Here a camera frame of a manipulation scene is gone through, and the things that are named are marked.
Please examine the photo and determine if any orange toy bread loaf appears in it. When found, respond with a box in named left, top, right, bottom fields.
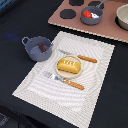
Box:
left=57, top=59, right=81, bottom=74

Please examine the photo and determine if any brown toy sausage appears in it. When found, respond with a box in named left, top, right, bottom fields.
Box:
left=38, top=43, right=46, bottom=52

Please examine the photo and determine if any grey pot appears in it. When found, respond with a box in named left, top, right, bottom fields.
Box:
left=22, top=36, right=53, bottom=62

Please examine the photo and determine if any red toy tomato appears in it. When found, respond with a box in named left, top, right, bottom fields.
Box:
left=82, top=10, right=92, bottom=18

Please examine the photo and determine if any grey bowl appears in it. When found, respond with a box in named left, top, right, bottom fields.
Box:
left=81, top=6, right=103, bottom=25

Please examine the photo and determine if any round wooden plate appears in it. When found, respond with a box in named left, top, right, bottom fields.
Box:
left=55, top=55, right=83, bottom=79

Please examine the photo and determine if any white woven placemat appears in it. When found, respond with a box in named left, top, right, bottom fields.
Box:
left=13, top=31, right=114, bottom=128

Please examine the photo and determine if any black stove burner disc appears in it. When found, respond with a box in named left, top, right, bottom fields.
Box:
left=60, top=9, right=76, bottom=19
left=69, top=0, right=84, bottom=6
left=88, top=1, right=104, bottom=9

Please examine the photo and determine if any pink tray mat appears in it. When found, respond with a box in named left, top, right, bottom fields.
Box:
left=48, top=0, right=128, bottom=43

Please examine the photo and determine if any cream bowl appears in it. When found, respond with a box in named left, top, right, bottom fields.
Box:
left=116, top=4, right=128, bottom=31

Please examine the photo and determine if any wooden handled knife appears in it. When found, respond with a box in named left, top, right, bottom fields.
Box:
left=58, top=49, right=97, bottom=63

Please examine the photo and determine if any wooden handled fork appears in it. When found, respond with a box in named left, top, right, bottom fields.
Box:
left=44, top=71, right=84, bottom=90

